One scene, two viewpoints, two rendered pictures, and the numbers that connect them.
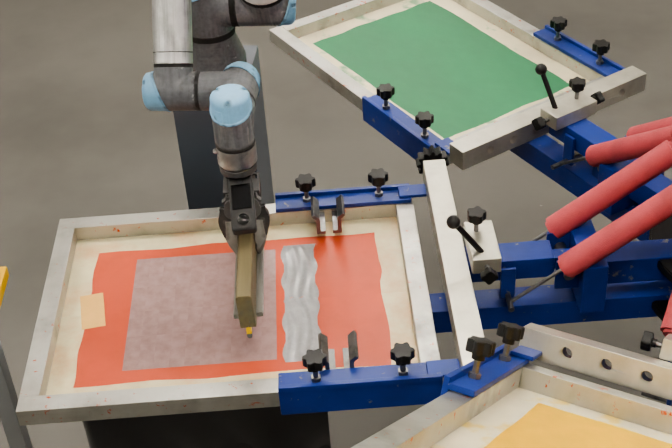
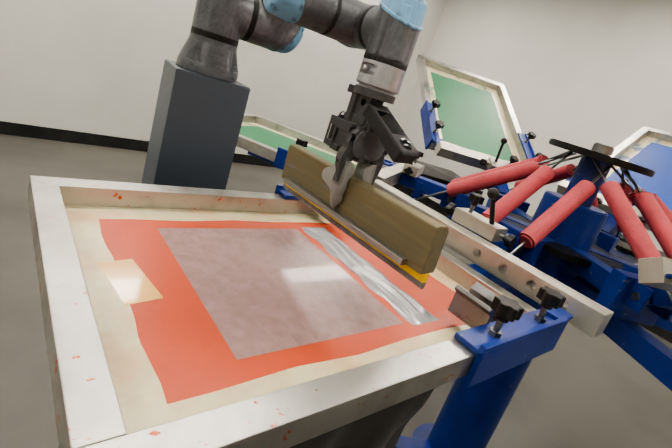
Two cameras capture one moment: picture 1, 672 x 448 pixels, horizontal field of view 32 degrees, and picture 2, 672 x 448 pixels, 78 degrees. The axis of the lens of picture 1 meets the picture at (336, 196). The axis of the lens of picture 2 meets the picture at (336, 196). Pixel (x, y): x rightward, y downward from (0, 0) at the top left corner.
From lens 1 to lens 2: 1.93 m
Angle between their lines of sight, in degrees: 43
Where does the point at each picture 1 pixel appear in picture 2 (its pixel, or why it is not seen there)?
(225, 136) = (402, 41)
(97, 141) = not seen: outside the picture
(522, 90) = not seen: hidden behind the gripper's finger
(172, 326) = (259, 295)
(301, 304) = (368, 271)
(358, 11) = not seen: hidden behind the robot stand
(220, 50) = (230, 53)
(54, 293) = (65, 250)
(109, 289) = (139, 255)
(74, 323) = (106, 297)
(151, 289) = (199, 256)
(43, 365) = (103, 364)
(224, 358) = (353, 327)
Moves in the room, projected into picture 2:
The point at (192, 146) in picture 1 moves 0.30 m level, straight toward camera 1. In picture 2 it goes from (176, 141) to (243, 190)
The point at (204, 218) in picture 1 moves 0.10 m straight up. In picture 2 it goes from (221, 195) to (232, 151)
